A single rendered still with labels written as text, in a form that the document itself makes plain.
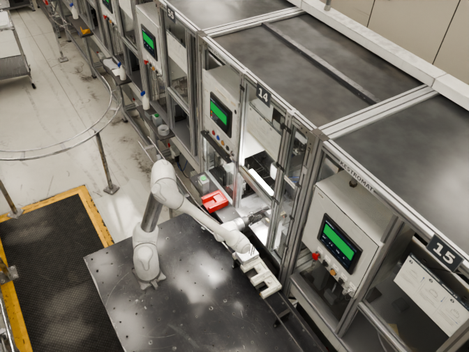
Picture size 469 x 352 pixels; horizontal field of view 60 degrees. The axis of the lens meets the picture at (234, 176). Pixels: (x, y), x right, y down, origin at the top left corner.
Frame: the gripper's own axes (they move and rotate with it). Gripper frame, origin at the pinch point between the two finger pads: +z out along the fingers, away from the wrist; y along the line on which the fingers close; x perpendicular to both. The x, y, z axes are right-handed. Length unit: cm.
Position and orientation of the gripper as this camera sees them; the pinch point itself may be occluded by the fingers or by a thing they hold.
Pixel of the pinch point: (266, 211)
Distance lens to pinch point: 286.1
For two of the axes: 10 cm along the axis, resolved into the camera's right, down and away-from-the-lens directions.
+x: -5.4, -6.2, 5.8
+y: 0.3, -6.9, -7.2
